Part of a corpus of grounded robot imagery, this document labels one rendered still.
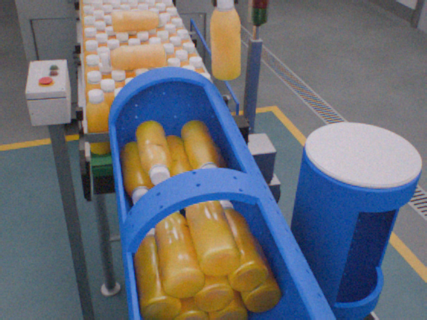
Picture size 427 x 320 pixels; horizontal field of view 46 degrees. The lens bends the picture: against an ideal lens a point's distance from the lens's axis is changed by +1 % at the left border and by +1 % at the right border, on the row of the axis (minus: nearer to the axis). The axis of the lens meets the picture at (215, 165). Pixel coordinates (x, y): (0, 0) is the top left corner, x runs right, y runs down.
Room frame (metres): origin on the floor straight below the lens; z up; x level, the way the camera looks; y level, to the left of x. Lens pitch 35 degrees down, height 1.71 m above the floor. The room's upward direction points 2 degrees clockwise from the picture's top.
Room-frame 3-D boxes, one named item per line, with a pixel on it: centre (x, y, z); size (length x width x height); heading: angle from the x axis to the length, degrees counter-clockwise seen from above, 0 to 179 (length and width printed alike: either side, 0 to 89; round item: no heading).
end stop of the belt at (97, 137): (1.20, 0.16, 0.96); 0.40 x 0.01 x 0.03; 104
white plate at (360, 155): (1.03, -0.36, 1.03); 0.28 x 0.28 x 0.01
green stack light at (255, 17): (1.58, -0.12, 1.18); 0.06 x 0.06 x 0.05
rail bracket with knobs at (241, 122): (1.21, -0.04, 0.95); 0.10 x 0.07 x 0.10; 104
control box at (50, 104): (1.25, 0.47, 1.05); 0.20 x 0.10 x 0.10; 14
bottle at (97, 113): (1.19, 0.33, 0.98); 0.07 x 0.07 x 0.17
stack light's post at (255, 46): (1.58, -0.12, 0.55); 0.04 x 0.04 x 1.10; 14
